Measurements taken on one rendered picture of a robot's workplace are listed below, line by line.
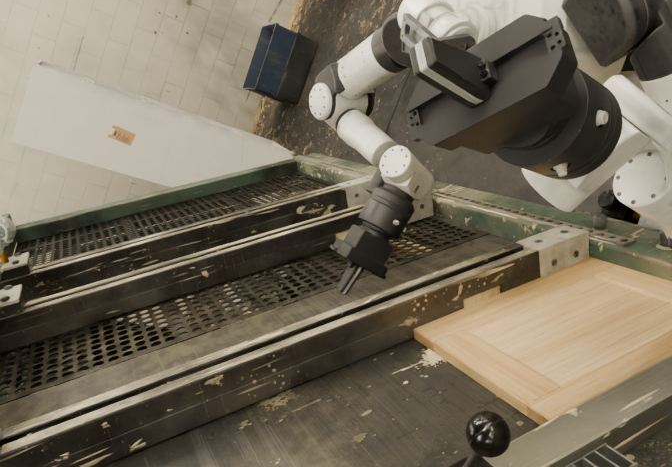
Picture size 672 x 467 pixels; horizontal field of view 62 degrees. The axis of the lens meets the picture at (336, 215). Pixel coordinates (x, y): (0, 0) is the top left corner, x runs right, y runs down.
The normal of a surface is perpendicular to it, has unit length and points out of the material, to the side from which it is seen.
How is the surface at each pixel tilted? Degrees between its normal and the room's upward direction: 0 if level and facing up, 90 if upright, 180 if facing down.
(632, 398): 60
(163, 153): 90
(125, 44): 90
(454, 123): 16
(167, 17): 90
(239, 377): 90
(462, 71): 100
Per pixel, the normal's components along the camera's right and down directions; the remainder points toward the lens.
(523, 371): -0.16, -0.95
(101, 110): 0.40, 0.29
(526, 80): -0.73, -0.11
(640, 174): -0.82, -0.37
